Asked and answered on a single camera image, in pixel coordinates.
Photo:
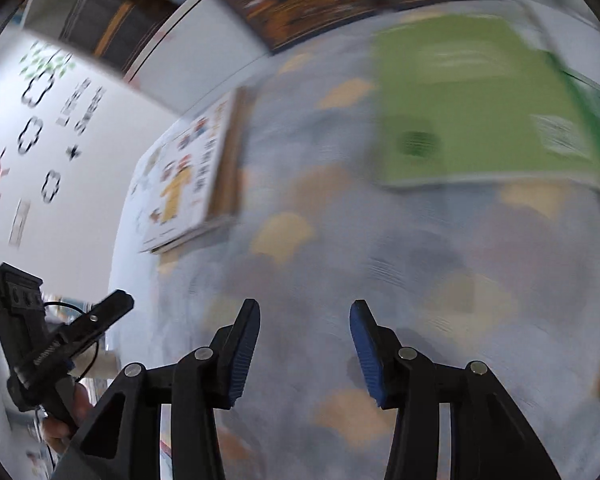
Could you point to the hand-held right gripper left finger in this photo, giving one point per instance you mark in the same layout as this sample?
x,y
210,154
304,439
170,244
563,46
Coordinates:
x,y
245,355

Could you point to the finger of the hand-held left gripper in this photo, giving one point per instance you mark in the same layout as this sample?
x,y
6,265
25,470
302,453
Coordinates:
x,y
102,315

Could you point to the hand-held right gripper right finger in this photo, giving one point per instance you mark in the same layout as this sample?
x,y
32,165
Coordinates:
x,y
365,355

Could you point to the white illustrated book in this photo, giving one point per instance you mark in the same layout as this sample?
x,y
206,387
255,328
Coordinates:
x,y
180,185

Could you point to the light green book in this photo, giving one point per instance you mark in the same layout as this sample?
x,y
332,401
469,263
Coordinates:
x,y
470,100

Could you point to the row of dark books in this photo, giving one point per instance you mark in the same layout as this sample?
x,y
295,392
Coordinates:
x,y
120,25

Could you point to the person's left hand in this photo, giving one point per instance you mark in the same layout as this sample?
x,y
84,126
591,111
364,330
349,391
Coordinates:
x,y
55,432

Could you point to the white bookshelf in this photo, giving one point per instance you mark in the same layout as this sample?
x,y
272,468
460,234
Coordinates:
x,y
215,30

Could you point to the teal green book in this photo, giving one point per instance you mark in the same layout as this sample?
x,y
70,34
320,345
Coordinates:
x,y
597,110

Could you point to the large dark ornate book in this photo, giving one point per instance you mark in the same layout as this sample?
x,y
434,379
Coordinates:
x,y
300,0

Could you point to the wall sticker decals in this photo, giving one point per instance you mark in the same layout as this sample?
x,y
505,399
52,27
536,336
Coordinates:
x,y
35,125

